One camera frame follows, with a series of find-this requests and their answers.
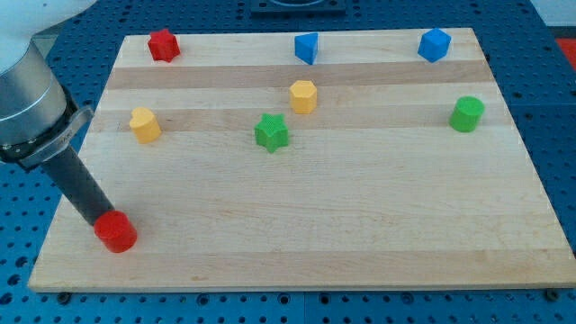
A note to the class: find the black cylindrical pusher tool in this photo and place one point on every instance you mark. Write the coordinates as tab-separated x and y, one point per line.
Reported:
73	179

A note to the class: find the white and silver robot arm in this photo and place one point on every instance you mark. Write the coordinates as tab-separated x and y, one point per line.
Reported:
39	117

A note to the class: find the yellow hexagon block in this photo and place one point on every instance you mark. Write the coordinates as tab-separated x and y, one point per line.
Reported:
303	96

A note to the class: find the red cylinder block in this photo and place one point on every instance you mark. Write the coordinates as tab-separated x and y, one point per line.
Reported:
115	231

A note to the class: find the yellow heart block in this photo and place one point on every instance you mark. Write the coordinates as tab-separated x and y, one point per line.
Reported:
144	125

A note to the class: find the red star block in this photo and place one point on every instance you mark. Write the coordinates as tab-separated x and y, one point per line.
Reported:
163	45

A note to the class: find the green star block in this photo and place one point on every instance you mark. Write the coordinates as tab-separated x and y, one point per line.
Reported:
272	132

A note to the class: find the blue triangle block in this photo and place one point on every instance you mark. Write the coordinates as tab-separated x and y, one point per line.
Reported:
306	47

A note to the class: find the light wooden board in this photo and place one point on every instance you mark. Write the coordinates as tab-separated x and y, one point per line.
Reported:
375	191

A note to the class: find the blue cube block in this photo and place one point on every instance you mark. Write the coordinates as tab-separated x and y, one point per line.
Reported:
434	45

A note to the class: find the green cylinder block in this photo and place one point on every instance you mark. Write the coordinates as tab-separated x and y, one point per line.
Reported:
467	114

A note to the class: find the dark square mount plate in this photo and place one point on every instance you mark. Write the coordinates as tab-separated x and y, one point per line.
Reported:
268	7

